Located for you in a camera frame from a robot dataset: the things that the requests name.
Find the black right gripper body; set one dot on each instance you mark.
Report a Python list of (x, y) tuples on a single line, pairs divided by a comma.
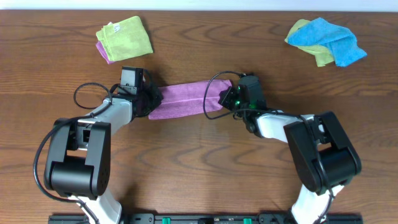
[(231, 99)]

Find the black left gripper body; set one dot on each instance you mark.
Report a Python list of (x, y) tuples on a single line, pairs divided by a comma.
[(154, 96)]

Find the purple microfiber cloth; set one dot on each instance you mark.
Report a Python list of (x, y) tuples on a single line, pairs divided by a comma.
[(187, 99)]

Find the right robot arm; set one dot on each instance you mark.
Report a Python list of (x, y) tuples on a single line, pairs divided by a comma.
[(324, 157)]

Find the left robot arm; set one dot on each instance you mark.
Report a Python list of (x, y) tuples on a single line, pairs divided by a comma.
[(78, 164)]

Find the folded green cloth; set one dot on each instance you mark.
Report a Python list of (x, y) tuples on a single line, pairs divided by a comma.
[(125, 39)]

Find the folded purple cloth underneath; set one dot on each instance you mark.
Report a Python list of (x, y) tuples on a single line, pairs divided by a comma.
[(103, 53)]

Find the crumpled green cloth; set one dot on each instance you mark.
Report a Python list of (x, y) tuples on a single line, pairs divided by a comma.
[(322, 54)]

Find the blue microfiber cloth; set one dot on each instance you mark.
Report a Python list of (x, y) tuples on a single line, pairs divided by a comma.
[(340, 41)]

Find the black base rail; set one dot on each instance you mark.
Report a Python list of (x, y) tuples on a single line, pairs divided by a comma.
[(263, 218)]

